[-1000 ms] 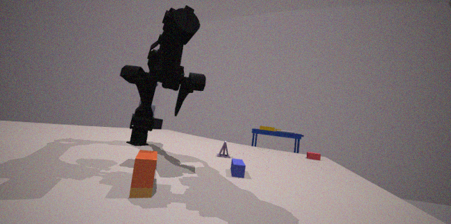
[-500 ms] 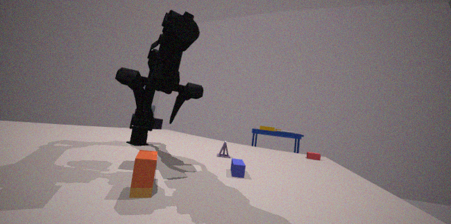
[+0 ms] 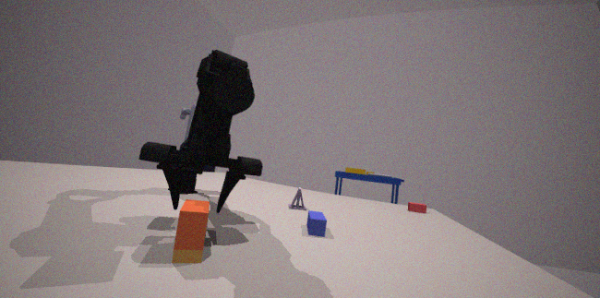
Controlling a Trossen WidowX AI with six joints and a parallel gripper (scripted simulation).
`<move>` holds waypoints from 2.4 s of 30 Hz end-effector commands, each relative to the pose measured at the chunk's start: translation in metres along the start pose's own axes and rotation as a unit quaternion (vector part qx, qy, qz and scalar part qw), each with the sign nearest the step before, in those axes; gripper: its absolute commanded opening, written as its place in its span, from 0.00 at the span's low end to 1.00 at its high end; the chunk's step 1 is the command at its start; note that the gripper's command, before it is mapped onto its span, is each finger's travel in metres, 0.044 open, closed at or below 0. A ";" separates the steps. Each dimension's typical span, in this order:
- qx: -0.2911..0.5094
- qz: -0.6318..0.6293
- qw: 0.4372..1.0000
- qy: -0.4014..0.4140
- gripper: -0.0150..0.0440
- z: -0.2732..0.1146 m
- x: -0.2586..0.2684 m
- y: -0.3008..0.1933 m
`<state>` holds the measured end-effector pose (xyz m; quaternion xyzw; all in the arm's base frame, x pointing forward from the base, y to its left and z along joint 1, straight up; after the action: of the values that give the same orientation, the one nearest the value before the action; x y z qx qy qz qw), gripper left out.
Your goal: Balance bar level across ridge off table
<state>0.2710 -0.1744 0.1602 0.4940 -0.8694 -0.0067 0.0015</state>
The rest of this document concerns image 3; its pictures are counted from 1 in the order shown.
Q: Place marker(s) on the red rectangular block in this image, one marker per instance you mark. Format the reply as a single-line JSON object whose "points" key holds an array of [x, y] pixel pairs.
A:
{"points": [[416, 207]]}

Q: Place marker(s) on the blue cube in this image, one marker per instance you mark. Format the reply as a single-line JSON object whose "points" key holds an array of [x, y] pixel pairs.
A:
{"points": [[316, 223]]}

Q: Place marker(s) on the orange bar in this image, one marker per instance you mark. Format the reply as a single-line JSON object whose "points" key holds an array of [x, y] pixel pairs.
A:
{"points": [[191, 230]]}

